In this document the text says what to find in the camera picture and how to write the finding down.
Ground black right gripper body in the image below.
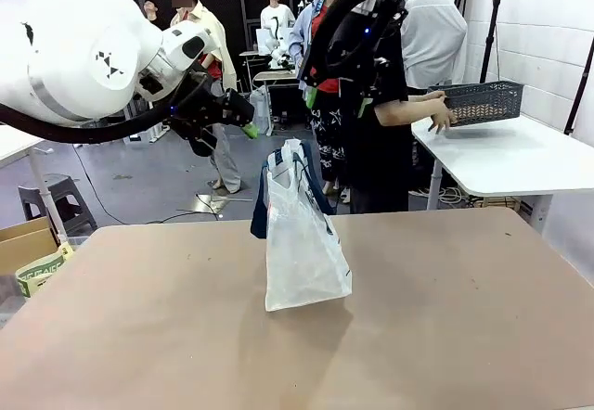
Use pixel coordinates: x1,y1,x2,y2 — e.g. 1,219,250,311
296,0,407,92

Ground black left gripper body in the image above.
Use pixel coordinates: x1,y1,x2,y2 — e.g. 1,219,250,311
169,73,255,159

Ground grey plastic lattice basket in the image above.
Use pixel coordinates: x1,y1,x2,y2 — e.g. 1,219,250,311
427,81,525,127

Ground translucent shopping bag navy handles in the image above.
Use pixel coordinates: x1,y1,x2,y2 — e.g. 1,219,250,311
250,138,353,313

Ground person's right forearm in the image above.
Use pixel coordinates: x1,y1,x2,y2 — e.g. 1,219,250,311
375,97,437,127

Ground person's right hand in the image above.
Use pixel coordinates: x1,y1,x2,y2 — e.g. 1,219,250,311
428,99,458,133

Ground clear plastic container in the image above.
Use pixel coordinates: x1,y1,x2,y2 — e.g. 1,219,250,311
249,85,273,136

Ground grey background desk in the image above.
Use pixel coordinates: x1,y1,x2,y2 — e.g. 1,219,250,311
239,50,303,127

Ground person blue shirt red top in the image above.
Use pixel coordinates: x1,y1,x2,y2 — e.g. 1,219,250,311
287,0,355,199

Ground person in black shirt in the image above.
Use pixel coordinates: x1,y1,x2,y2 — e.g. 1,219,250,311
324,0,415,215

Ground small white background robot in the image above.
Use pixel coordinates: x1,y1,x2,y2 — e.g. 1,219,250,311
256,27,294,69

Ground person in white shirt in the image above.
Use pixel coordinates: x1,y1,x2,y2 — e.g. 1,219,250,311
400,0,469,92

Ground person in white t-shirt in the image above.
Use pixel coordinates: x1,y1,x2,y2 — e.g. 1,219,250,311
258,0,297,55

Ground black tripod stand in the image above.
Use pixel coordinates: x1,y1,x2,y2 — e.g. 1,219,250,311
479,0,506,84

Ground white side table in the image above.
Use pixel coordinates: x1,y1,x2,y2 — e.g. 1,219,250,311
411,115,594,236

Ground grey plastic step stool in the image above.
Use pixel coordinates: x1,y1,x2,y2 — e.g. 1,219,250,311
18,173,98,237

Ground white desk with pole leg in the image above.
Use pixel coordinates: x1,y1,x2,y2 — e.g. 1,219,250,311
0,124,71,245

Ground black tripod leg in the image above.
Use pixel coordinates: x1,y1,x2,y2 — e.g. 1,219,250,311
562,33,594,135

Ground brown cardboard box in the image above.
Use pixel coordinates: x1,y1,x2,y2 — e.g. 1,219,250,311
0,217,59,276

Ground white box with green print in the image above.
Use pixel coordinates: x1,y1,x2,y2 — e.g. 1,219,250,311
16,242,75,298

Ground white cables under table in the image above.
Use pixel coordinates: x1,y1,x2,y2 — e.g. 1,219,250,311
407,186,480,208

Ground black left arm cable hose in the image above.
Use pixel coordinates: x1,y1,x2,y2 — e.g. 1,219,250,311
0,83,208,146

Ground black floor cable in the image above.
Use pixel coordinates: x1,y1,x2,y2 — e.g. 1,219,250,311
72,144,219,225

